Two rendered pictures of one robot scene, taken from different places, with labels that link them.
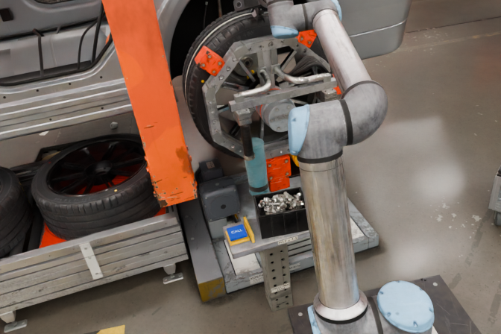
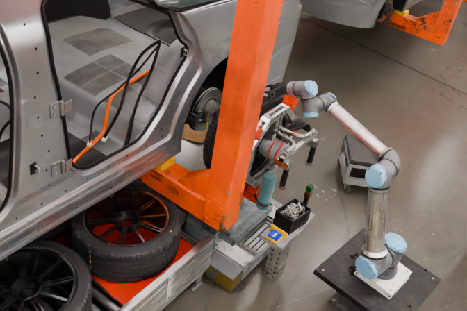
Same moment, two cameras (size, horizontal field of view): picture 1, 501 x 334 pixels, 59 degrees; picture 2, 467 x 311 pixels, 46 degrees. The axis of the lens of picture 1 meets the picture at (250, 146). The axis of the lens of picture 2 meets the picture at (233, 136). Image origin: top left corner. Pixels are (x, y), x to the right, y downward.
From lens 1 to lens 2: 2.49 m
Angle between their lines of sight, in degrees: 39
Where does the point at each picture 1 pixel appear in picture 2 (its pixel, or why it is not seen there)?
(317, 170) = (385, 192)
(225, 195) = not seen: hidden behind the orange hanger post
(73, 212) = (151, 256)
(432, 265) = (332, 225)
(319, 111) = (386, 167)
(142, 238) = (195, 260)
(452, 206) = (319, 185)
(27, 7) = not seen: outside the picture
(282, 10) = (315, 103)
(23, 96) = (99, 173)
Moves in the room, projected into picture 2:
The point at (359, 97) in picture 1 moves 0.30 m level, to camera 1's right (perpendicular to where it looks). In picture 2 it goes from (395, 157) to (424, 141)
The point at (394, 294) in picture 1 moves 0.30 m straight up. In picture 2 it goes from (390, 239) to (406, 202)
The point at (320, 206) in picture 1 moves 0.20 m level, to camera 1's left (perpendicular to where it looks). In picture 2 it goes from (383, 207) to (361, 221)
